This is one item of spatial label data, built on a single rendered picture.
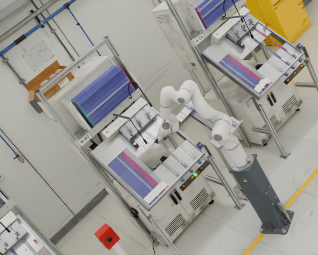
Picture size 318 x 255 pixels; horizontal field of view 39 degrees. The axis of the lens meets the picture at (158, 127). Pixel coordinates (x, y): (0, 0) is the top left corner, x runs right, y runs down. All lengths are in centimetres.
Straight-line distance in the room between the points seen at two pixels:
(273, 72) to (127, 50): 199
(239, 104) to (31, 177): 246
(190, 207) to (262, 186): 94
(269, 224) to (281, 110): 146
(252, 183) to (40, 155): 264
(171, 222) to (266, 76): 163
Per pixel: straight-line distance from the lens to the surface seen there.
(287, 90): 494
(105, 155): 388
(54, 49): 525
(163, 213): 418
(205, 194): 440
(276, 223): 388
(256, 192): 365
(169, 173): 380
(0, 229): 374
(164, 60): 588
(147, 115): 395
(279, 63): 448
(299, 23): 672
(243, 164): 351
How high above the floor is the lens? 273
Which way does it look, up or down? 25 degrees down
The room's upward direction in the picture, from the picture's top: 33 degrees counter-clockwise
